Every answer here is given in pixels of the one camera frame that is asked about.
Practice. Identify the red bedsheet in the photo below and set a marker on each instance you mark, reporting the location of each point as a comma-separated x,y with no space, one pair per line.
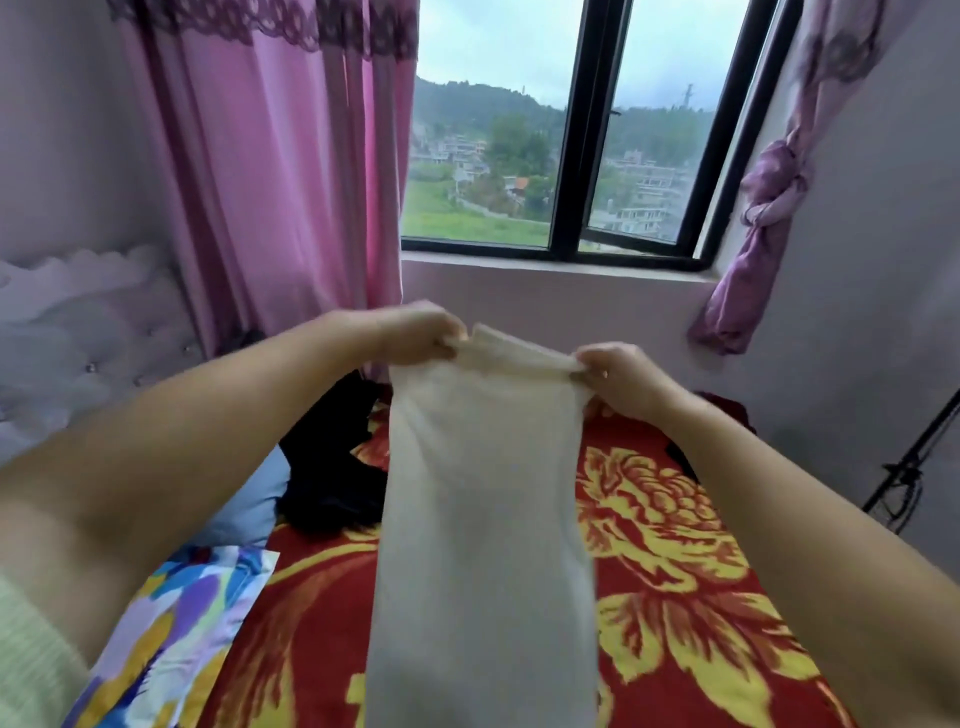
675,600

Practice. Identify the wide pink curtain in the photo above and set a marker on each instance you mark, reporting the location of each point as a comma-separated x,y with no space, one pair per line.
270,165

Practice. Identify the person's right forearm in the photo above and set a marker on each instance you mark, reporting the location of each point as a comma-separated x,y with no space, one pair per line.
825,570

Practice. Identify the tied pink curtain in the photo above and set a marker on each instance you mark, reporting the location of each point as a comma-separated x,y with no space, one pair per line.
780,180

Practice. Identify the person's right hand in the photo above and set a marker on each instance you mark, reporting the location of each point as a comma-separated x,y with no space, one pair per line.
630,383

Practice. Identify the white bed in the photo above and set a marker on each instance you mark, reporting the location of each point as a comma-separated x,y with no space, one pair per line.
90,375

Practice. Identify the white long garment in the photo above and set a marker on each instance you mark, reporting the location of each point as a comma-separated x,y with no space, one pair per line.
480,570

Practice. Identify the black framed window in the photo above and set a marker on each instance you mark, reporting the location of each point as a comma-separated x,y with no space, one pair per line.
480,165

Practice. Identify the small black garment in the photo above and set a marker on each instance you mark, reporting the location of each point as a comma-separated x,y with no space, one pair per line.
705,435

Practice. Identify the person's left hand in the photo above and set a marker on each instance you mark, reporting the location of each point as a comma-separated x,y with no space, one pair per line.
402,333

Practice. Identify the grey pillow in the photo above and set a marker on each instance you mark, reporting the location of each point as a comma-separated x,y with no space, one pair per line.
248,503

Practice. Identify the white tufted headboard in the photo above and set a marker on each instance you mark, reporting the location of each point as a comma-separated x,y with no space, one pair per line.
83,338

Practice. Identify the person's left forearm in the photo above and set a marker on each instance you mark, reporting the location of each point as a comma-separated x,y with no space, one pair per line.
165,480

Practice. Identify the colourful patterned pillow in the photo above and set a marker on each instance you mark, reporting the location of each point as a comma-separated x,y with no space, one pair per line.
165,638

